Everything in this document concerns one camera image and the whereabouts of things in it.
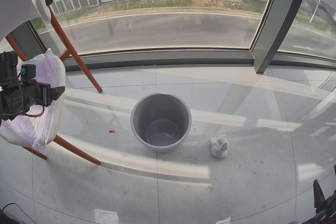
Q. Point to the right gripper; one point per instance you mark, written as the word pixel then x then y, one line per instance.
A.
pixel 328 208

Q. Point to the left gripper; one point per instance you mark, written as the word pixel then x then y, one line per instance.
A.
pixel 31 94

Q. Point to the purple plastic bag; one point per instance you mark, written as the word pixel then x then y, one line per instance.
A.
pixel 48 70

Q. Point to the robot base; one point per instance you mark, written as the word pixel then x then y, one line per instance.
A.
pixel 7 220

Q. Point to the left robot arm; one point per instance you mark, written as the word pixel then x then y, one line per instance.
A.
pixel 7 65

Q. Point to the grey trash bin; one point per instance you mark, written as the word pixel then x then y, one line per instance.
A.
pixel 160 125

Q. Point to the crumpled white paper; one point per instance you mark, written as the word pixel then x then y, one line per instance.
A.
pixel 220 146

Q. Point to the window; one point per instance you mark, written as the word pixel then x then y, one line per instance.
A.
pixel 168 34

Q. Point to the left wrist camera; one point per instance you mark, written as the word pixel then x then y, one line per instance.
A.
pixel 28 72

